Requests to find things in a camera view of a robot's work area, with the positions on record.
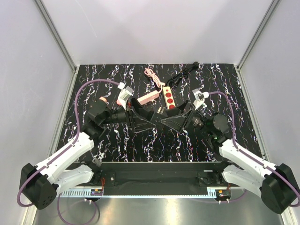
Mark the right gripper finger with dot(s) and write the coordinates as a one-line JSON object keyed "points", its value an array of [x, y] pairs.
{"points": [[177, 123], [179, 110]]}

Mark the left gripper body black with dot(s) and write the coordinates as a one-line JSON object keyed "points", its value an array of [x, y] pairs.
{"points": [[118, 116]]}

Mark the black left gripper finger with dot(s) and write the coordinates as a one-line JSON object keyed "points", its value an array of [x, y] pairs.
{"points": [[139, 125], [139, 113]]}

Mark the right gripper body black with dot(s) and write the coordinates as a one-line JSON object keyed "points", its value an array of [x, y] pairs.
{"points": [[195, 120]]}

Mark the black cube plug adapter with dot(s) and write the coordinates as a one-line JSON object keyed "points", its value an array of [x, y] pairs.
{"points": [[157, 116]]}

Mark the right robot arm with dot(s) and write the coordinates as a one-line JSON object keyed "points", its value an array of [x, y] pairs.
{"points": [[274, 184]]}

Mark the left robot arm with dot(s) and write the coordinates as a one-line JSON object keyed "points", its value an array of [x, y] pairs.
{"points": [[41, 183]]}

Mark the cream power strip red sockets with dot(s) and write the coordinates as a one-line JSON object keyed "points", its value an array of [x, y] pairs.
{"points": [[168, 96]]}

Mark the pink power strip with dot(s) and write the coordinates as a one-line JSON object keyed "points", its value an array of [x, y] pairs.
{"points": [[148, 97]]}

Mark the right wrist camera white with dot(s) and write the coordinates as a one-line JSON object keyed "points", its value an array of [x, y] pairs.
{"points": [[199, 98]]}

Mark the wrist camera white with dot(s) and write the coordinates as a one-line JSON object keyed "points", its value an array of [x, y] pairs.
{"points": [[199, 98], [125, 89]]}

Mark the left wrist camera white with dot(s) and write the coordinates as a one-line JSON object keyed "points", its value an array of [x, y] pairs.
{"points": [[125, 89]]}

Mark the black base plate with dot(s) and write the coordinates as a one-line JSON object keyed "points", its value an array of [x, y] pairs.
{"points": [[159, 178]]}

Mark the aluminium frame post left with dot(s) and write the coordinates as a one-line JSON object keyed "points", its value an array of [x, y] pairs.
{"points": [[54, 32]]}

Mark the aluminium frame post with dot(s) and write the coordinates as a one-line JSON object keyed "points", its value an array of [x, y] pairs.
{"points": [[54, 32], [263, 24]]}

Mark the aluminium frame post right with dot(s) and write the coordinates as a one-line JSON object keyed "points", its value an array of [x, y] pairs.
{"points": [[263, 24]]}

